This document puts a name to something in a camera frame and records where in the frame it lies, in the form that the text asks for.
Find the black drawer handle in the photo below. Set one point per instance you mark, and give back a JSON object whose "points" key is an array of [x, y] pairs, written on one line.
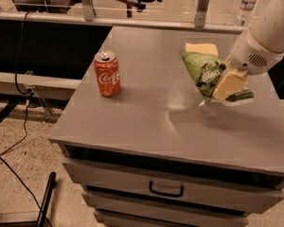
{"points": [[166, 190]]}

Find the grey drawer cabinet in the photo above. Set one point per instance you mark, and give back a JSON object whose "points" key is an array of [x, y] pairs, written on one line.
{"points": [[229, 159]]}

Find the left metal bracket post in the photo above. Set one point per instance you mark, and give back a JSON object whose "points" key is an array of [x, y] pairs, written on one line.
{"points": [[88, 10]]}

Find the clear plastic water bottle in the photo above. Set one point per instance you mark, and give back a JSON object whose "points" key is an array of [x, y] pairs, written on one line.
{"points": [[244, 13]]}

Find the metal bracket post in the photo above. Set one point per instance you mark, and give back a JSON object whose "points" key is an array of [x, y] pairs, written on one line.
{"points": [[201, 12], [88, 10]]}

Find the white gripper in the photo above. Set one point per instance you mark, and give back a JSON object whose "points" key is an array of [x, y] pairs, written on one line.
{"points": [[250, 55]]}

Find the right metal bracket post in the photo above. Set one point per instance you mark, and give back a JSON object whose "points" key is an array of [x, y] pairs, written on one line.
{"points": [[201, 12]]}

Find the black metal stand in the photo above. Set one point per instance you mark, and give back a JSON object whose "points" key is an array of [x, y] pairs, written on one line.
{"points": [[25, 213]]}

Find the green jalapeno chip bag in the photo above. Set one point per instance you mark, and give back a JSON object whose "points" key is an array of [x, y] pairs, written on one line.
{"points": [[206, 71]]}

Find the yellow sponge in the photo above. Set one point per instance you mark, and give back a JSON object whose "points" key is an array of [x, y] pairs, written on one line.
{"points": [[208, 49]]}

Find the orange coke can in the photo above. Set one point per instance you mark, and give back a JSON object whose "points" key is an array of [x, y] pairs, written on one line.
{"points": [[107, 71]]}

